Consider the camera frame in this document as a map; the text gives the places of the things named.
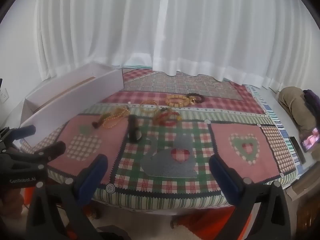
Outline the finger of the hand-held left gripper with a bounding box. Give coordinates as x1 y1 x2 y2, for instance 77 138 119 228
0 141 66 170
0 124 36 148

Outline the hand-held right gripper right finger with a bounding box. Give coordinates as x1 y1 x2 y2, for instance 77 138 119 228
209 154 292 240

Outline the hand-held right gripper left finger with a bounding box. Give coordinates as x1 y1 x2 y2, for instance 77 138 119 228
26 154 109 240

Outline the white cardboard box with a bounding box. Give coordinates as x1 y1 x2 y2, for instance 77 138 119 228
19 62 125 148

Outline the amber bead necklace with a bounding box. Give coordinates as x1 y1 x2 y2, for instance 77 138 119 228
92 105 130 130

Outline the orange cloth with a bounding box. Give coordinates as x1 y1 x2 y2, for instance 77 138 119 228
170 204 252 240

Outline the patchwork plaid tablecloth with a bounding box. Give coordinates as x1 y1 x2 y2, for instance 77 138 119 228
20 67 307 209

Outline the black cylinder stand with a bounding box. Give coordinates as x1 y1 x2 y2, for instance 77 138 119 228
127 114 142 144

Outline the black remote control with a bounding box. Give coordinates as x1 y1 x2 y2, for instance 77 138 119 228
289 136 306 163

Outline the wooden furniture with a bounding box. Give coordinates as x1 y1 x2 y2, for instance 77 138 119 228
286 177 320 240

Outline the yellow bangle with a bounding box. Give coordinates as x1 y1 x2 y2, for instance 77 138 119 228
140 100 159 114

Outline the smartphone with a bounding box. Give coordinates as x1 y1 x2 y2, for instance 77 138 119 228
301 127 320 153

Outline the brown cloth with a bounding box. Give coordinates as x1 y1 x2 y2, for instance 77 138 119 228
278 86 316 133

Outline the purple cloth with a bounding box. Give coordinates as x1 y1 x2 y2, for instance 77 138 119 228
303 89 320 106

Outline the white curtain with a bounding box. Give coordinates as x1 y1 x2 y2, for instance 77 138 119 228
35 0 318 93

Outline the wall socket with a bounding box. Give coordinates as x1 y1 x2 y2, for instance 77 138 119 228
0 78 9 103

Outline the red orange bead bracelet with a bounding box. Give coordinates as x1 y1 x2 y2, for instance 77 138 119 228
153 107 181 127

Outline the dark bead bracelet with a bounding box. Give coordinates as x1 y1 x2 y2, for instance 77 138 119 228
186 92 206 105

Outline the cream bead bracelet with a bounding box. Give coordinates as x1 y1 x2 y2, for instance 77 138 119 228
165 94 192 108

